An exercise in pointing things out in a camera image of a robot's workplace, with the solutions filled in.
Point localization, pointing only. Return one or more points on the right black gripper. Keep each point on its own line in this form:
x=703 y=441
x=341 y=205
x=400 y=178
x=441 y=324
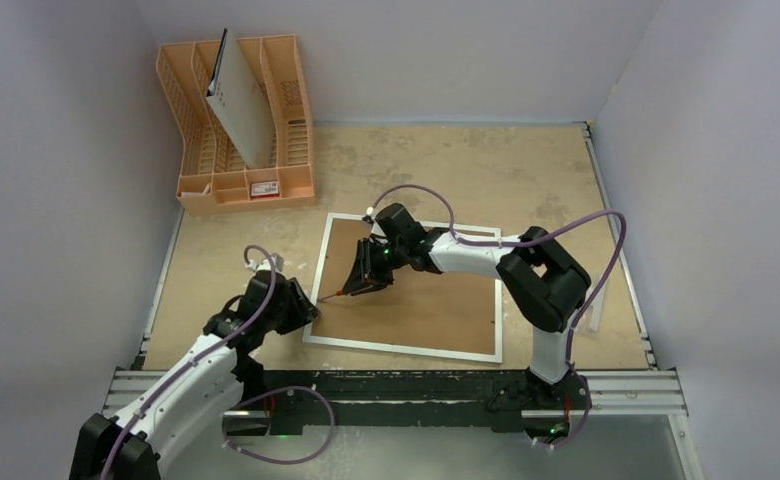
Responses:
x=370 y=263

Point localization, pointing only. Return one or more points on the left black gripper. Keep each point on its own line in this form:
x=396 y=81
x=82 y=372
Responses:
x=303 y=312

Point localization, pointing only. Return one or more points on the blue handled screwdriver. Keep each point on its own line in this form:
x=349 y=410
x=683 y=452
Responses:
x=325 y=298

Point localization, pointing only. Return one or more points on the white picture frame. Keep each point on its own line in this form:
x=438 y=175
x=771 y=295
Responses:
x=455 y=316

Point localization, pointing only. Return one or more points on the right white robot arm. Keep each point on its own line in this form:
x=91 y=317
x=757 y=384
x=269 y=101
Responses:
x=547 y=284

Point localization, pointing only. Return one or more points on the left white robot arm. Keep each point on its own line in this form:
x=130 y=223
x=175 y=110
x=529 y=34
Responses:
x=143 y=439

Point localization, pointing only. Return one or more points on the small red white box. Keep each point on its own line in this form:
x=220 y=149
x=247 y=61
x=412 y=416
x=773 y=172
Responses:
x=264 y=189

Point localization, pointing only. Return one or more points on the orange plastic file organizer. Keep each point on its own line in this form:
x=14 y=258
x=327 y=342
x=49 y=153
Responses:
x=214 y=178

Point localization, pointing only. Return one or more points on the white board in organizer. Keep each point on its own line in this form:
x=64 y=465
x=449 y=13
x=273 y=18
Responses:
x=241 y=107

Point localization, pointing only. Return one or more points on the clear plastic screwdriver packaging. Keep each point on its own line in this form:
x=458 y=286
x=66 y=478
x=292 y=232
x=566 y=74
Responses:
x=592 y=318

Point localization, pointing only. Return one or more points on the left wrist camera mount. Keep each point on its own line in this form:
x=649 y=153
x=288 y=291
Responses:
x=274 y=262

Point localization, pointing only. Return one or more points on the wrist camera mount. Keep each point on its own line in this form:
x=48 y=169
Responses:
x=371 y=216
x=274 y=262

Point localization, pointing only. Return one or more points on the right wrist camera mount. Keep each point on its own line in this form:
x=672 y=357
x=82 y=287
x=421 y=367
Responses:
x=371 y=216

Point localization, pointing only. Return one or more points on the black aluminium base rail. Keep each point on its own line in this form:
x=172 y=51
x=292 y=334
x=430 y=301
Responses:
x=503 y=401

